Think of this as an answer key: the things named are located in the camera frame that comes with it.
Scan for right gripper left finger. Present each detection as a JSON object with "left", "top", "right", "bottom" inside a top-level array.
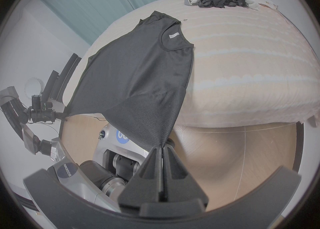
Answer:
[{"left": 117, "top": 146, "right": 164, "bottom": 210}]

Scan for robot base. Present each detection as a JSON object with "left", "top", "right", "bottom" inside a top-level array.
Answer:
[{"left": 93, "top": 123, "right": 152, "bottom": 171}]

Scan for black T-shirt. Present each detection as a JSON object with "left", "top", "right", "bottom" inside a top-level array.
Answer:
[{"left": 67, "top": 11, "right": 195, "bottom": 148}]

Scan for round white mirror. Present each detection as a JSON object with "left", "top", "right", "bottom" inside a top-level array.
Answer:
[{"left": 24, "top": 77, "right": 42, "bottom": 99}]

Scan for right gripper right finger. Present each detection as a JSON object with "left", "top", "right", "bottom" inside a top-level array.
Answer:
[{"left": 162, "top": 146, "right": 209, "bottom": 208}]

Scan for bed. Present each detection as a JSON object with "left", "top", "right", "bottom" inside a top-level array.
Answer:
[{"left": 75, "top": 0, "right": 320, "bottom": 130}]

